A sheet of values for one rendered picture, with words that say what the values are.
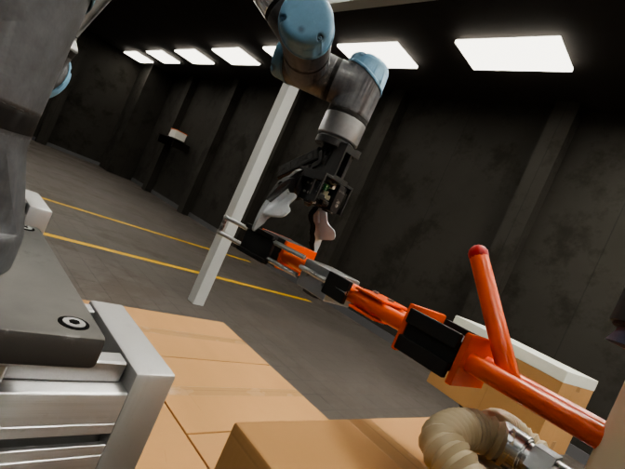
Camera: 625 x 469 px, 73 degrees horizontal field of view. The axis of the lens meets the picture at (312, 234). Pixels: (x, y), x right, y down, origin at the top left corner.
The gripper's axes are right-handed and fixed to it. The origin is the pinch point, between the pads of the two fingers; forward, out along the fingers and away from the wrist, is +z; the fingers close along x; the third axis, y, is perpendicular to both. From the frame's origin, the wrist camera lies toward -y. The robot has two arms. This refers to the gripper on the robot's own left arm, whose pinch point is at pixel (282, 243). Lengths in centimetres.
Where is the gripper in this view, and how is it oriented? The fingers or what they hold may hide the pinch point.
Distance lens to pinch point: 75.5
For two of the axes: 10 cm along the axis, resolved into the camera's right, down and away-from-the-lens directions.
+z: -4.1, 9.1, 0.2
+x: 6.8, 2.9, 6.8
